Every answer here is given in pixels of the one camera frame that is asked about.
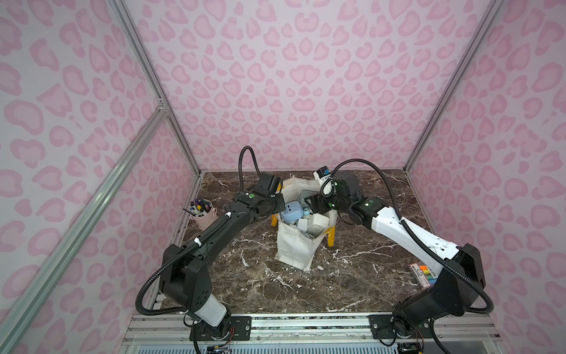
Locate light blue alarm clock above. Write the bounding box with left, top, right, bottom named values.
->
left=279, top=201, right=305, bottom=224

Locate white canvas tote bag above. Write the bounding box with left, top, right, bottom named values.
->
left=272, top=177, right=338, bottom=271

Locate white square alarm clock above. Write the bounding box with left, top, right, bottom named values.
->
left=307, top=214, right=330, bottom=237

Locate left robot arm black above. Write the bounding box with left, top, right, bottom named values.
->
left=159, top=173, right=284, bottom=337

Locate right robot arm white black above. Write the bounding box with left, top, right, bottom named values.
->
left=306, top=167, right=488, bottom=339

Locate pink pen holder cup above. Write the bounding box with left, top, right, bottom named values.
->
left=182, top=199, right=218, bottom=231

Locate highlighter marker pack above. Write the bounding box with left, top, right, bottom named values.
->
left=408, top=262, right=438, bottom=289

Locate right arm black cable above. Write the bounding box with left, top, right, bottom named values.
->
left=320, top=158, right=495, bottom=314

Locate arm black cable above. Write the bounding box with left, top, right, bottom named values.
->
left=134, top=145, right=262, bottom=316
left=320, top=158, right=495, bottom=314

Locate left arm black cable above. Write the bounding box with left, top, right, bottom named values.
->
left=134, top=145, right=262, bottom=316

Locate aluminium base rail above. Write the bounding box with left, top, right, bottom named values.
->
left=119, top=312, right=507, bottom=353

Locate aluminium corner frame post right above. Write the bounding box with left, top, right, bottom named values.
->
left=403, top=0, right=506, bottom=177

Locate aluminium corner frame post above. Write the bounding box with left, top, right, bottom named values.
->
left=108, top=0, right=201, bottom=176
left=403, top=0, right=506, bottom=177

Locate aluminium corner frame post left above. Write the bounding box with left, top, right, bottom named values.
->
left=108, top=0, right=201, bottom=176

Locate aluminium diagonal frame bar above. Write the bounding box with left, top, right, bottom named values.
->
left=1, top=109, right=170, bottom=353

